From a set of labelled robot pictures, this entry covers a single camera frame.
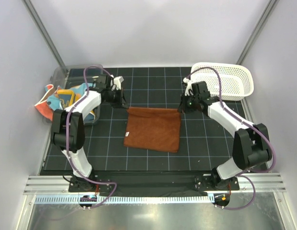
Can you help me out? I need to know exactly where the aluminium rail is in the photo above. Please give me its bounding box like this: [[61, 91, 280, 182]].
[[24, 173, 286, 195]]

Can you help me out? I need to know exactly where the salmon pink towel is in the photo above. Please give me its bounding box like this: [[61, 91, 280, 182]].
[[35, 101, 59, 121]]

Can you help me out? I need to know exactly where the blue and orange towel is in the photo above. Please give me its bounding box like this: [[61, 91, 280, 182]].
[[39, 83, 87, 110]]

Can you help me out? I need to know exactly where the black grid mat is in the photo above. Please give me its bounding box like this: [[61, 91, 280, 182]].
[[39, 67, 269, 173]]

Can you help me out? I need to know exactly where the white perforated basket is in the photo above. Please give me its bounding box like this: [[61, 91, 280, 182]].
[[190, 62, 254, 101]]

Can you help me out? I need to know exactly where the white slotted cable duct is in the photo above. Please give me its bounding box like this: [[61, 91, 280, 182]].
[[35, 194, 214, 205]]

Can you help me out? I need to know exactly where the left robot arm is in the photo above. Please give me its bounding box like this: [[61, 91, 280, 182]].
[[51, 75, 129, 192]]

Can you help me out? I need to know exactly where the brown towel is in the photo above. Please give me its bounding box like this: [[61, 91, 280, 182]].
[[123, 107, 181, 153]]

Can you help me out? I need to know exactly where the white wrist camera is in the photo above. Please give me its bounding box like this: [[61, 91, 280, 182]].
[[111, 76, 124, 91], [182, 77, 194, 96]]

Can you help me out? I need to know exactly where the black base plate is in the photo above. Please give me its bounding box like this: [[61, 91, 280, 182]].
[[68, 171, 240, 192]]

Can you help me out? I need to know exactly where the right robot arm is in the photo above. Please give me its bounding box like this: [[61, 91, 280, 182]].
[[178, 79, 273, 190]]

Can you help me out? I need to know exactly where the clear plastic bin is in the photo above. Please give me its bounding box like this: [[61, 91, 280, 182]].
[[42, 63, 104, 127]]

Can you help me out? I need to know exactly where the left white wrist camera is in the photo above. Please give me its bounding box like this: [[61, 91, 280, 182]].
[[111, 76, 124, 91]]

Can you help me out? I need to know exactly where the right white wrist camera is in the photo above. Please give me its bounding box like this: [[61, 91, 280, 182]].
[[182, 77, 194, 96]]

